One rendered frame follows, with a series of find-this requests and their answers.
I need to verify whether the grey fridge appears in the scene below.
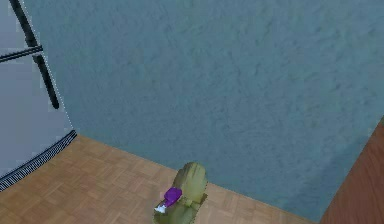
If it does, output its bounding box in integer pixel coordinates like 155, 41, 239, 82
0, 0, 78, 193

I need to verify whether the brown wooden cupboard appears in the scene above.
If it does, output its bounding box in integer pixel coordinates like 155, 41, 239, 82
319, 115, 384, 224

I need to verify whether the black fridge handle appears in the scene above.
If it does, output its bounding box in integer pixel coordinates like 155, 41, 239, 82
32, 54, 61, 110
9, 0, 39, 48

